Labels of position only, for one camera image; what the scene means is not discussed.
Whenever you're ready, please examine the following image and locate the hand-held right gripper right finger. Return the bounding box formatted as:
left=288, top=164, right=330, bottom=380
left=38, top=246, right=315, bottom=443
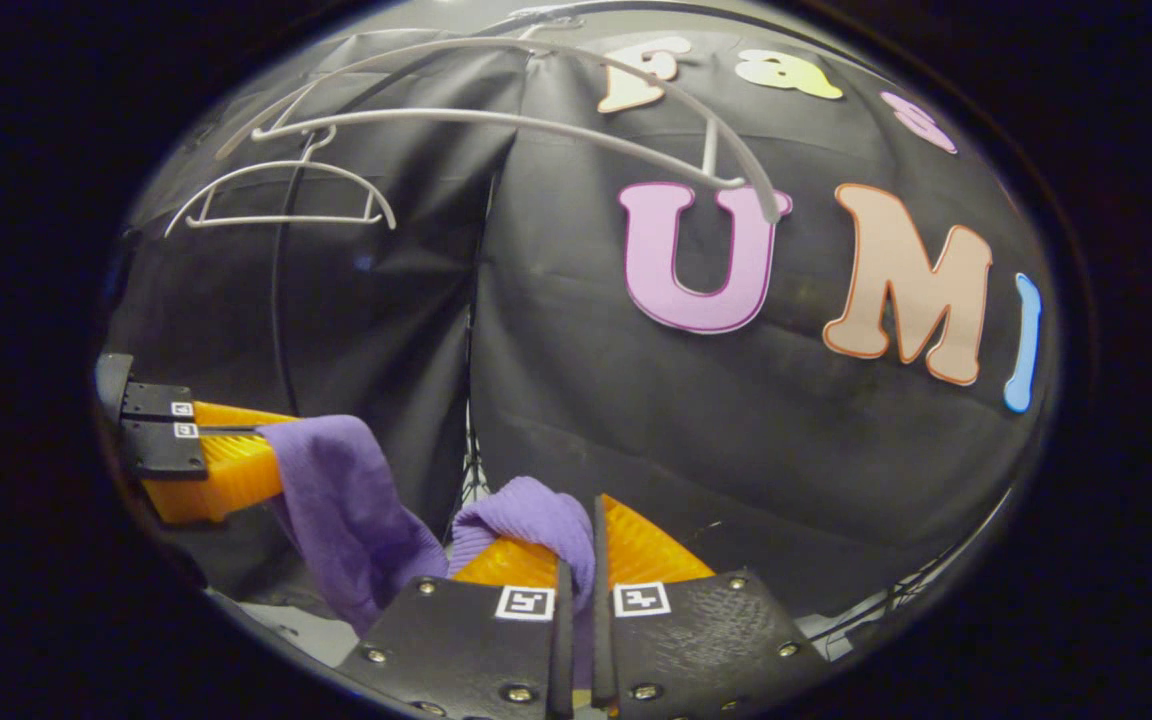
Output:
left=591, top=492, right=833, bottom=720

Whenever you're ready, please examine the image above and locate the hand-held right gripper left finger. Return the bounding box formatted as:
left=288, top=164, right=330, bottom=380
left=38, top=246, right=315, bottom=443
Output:
left=336, top=535, right=577, bottom=720

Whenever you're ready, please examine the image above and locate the purple ribbed jacket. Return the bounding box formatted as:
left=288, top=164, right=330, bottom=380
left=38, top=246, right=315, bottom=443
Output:
left=256, top=414, right=598, bottom=693

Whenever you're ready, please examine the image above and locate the black metal clothes rack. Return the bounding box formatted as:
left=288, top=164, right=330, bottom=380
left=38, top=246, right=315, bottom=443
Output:
left=268, top=0, right=842, bottom=419

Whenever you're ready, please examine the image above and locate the small white clothes hanger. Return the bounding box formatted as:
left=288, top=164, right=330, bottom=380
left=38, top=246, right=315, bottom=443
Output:
left=163, top=125, right=398, bottom=240

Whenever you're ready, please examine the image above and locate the large white clothes hanger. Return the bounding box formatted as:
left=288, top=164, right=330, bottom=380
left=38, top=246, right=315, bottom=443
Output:
left=214, top=37, right=788, bottom=225

